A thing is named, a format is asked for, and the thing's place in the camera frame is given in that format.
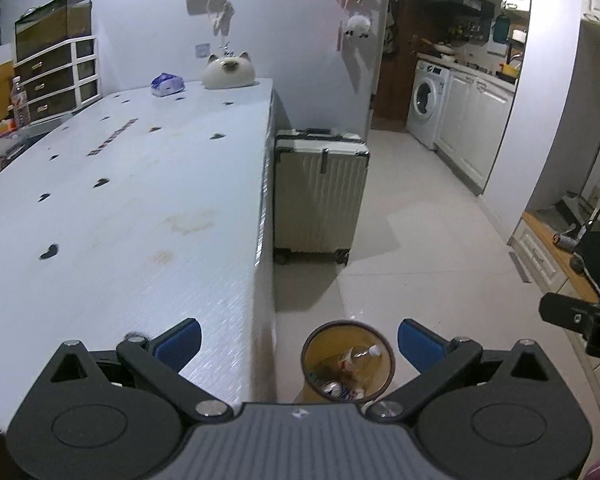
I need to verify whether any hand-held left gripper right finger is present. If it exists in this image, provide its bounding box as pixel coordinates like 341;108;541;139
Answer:
365;317;558;422

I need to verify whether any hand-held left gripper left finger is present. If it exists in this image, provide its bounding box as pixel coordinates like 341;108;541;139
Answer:
47;317;233;422

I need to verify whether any clear plastic bottle red label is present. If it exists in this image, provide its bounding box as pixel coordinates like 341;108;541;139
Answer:
336;344;383;373

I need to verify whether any brown rimmed trash bin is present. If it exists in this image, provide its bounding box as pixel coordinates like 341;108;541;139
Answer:
301;320;396;403

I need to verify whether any low white cabinet wooden top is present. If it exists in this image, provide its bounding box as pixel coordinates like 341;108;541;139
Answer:
507;207;600;411

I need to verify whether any embossed foil table cover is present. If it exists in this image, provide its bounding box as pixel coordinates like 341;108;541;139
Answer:
0;77;276;431

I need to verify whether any cream ribbed suitcase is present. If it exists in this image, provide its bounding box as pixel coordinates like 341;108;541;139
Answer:
272;128;371;267

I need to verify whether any white kitchen base cabinet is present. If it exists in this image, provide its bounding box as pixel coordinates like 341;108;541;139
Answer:
436;67;518;196

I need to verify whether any white washing machine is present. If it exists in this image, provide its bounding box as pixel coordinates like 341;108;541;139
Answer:
406;59;451;151

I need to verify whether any clear plastic storage box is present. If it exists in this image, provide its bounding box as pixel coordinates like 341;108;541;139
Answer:
0;132;31;188

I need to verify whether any blue white tissue pack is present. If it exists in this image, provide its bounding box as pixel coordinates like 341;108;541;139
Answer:
150;72;187;97

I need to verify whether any brown wooden door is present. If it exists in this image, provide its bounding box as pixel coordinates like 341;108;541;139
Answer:
375;0;421;122

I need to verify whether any cream cat-shaped ornament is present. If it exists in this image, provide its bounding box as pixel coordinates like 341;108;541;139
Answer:
201;51;255;90

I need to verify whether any tall plastic bottle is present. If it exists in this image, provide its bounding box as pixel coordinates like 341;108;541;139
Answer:
11;76;30;128

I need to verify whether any white sheep plush toy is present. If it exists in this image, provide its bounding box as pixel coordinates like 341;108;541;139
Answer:
344;14;372;41

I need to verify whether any black range hood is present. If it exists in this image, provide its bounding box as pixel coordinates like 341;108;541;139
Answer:
425;0;496;17

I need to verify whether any glass fish tank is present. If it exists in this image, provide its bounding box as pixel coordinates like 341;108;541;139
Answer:
14;0;93;63

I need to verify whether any white frame drawer unit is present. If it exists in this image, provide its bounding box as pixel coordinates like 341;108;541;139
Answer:
14;36;101;126

